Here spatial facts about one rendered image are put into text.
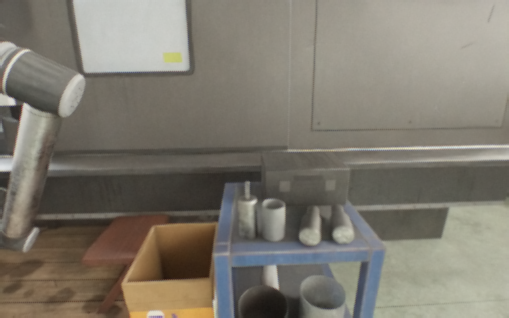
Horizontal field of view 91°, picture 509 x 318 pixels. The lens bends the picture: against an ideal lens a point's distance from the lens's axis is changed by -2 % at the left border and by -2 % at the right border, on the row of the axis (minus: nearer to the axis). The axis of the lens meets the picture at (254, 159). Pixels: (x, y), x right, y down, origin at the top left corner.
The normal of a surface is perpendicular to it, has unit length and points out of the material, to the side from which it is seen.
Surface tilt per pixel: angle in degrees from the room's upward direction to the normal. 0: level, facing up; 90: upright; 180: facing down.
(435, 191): 90
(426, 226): 90
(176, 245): 90
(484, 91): 86
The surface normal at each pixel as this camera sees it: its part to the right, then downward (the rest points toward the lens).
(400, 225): 0.04, 0.31
